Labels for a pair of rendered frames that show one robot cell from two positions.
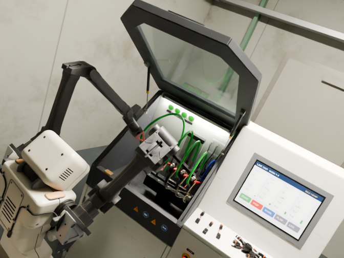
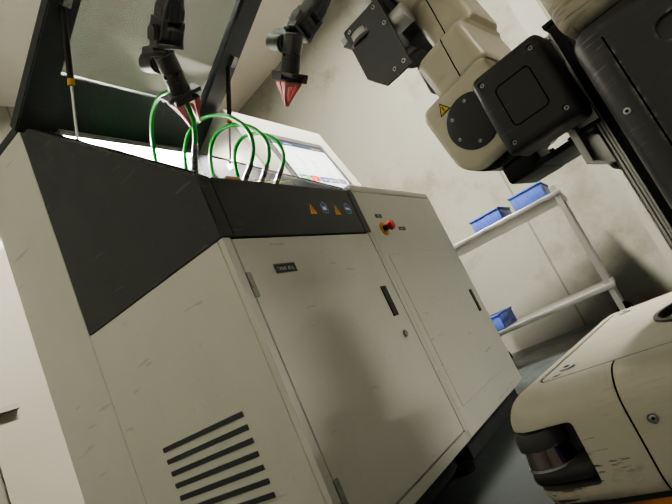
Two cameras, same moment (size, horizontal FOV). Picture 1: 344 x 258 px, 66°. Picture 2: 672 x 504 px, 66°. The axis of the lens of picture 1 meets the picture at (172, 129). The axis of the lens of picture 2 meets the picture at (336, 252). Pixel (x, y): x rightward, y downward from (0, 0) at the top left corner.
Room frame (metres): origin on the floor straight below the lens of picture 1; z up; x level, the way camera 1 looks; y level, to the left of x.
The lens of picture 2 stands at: (1.07, 1.42, 0.42)
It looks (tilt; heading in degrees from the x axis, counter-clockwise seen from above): 12 degrees up; 281
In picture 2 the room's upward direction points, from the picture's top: 25 degrees counter-clockwise
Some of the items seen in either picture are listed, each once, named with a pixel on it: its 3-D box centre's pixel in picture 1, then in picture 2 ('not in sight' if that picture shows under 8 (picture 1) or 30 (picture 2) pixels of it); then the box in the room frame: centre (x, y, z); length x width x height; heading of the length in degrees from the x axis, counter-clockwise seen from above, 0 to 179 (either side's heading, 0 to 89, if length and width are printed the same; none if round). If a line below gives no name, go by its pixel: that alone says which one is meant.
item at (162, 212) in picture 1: (131, 201); (295, 212); (1.38, 0.05, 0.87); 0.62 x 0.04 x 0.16; 71
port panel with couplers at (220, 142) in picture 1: (211, 156); not in sight; (1.77, -0.34, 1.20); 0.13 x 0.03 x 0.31; 71
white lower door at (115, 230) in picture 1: (109, 251); (363, 349); (1.37, 0.06, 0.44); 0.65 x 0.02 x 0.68; 71
